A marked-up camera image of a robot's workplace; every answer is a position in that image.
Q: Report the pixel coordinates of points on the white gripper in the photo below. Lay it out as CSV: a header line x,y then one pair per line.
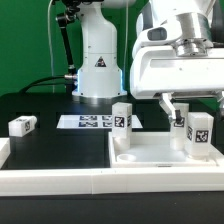
x,y
157,71

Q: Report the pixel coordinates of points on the white marker base plate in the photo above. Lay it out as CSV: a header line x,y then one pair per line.
x,y
85,122

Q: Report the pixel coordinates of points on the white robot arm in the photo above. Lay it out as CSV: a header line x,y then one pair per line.
x,y
91,40

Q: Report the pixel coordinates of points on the white square tabletop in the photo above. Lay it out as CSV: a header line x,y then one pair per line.
x,y
152,149

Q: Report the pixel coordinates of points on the white U-shaped obstacle fence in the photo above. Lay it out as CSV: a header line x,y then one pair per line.
x,y
106,180

